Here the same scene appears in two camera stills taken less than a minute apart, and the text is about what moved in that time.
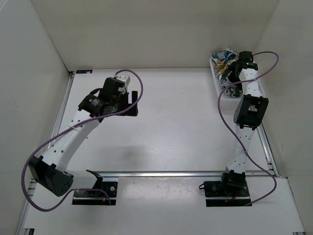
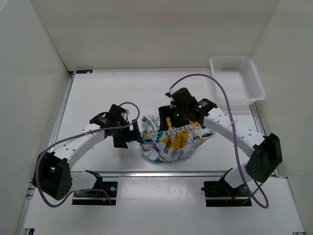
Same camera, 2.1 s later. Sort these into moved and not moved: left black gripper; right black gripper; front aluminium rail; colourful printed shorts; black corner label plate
Moved: right black gripper; left black gripper; colourful printed shorts
Not moved: front aluminium rail; black corner label plate
